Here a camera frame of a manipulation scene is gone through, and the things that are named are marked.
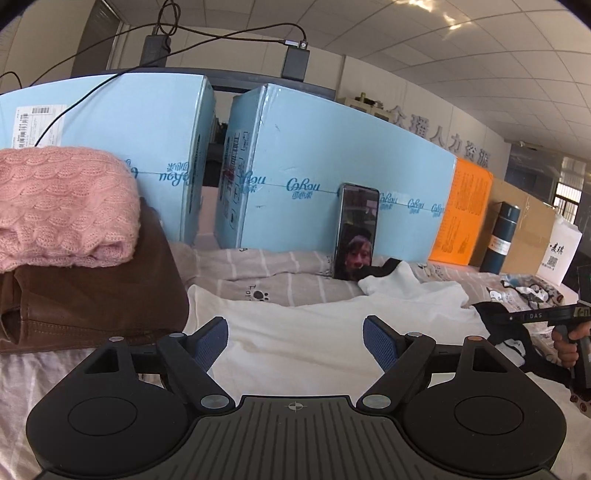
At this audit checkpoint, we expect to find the pink knitted sweater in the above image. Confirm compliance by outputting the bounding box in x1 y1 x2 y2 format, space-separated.
1 147 140 272

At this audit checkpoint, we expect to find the dark blue vacuum bottle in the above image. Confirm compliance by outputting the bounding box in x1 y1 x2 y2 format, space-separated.
480 202 521 274

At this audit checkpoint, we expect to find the white paper shopping bag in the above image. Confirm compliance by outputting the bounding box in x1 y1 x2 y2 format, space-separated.
537 214 582 286

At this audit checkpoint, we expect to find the cartoon print grey bedsheet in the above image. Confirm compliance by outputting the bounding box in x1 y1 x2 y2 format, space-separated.
0 241 591 480

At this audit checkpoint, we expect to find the black cable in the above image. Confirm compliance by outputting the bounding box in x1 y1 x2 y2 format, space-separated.
0 0 309 149

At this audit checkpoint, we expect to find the black smartphone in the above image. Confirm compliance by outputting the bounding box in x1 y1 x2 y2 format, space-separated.
332 183 380 280

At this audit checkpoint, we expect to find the glass door wall cabinet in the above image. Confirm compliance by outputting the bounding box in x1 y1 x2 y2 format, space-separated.
337 94 394 123

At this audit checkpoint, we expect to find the white shirt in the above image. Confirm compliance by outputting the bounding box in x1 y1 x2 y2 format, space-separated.
184 262 492 400

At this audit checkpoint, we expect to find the brown folded garment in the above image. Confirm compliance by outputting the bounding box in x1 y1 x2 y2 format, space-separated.
1 203 189 354

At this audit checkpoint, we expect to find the orange cardboard box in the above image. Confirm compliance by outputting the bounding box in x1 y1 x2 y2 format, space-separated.
429 158 494 266

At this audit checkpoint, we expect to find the large light blue box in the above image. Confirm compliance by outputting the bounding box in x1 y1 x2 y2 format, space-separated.
214 84 457 262

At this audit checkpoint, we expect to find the brown cardboard box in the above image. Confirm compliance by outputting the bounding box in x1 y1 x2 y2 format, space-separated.
470 178 555 275

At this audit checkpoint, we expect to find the person's right hand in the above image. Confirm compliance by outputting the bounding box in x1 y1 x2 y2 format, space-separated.
552 322 591 368

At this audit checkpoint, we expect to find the black power adapter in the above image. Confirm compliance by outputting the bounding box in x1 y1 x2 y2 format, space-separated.
139 34 171 68
280 40 310 82

